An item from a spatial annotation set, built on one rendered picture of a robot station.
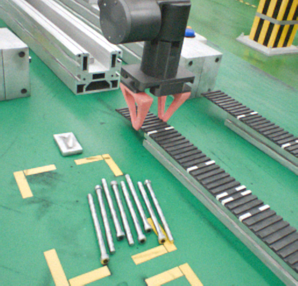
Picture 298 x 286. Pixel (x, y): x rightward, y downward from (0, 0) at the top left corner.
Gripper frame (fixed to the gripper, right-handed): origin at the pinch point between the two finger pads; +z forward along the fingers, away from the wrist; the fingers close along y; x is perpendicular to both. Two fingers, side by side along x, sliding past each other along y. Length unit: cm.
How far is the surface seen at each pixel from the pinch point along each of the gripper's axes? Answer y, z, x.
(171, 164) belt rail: 1.6, 2.2, 9.0
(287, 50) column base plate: -307, 75, -176
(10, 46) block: 15.7, -6.1, -20.9
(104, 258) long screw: 18.5, 2.4, 19.3
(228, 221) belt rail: 1.9, 2.2, 21.6
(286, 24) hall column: -300, 50, -184
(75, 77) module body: 4.2, 0.5, -20.1
